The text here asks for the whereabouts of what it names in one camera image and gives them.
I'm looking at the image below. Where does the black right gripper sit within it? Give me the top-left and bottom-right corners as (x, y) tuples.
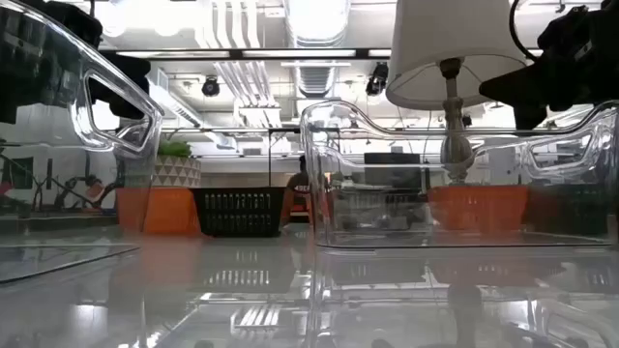
(478, 0), (619, 131)

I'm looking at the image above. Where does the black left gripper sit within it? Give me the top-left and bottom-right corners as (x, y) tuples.
(0, 0), (152, 126)

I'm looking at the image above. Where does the clear plastic storage bin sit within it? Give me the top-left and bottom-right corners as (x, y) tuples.
(299, 99), (619, 250)
(0, 0), (165, 284)

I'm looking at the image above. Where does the orange plastic basket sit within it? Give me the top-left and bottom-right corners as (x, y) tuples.
(427, 185), (530, 232)
(114, 187), (203, 237)

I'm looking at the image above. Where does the black ceiling spotlight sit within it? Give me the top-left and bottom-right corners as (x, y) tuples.
(201, 75), (221, 98)
(365, 61), (390, 97)

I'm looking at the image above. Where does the table lamp white shade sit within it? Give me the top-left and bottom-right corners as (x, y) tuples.
(385, 0), (531, 188)

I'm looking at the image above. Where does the potted plant triangle-patterned pot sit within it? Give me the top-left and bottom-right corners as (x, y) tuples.
(153, 138), (202, 189)

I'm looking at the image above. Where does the black computer monitor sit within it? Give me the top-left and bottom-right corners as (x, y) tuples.
(363, 152), (422, 190)

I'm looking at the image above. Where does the person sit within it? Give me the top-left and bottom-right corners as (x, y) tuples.
(284, 154), (313, 226)

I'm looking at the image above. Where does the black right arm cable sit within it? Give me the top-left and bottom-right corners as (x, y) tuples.
(508, 0), (539, 63)

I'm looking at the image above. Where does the thin black frame stand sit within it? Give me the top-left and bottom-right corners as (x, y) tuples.
(267, 127), (340, 189)

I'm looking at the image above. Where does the silver ventilation duct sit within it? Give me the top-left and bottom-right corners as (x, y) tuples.
(283, 0), (350, 98)

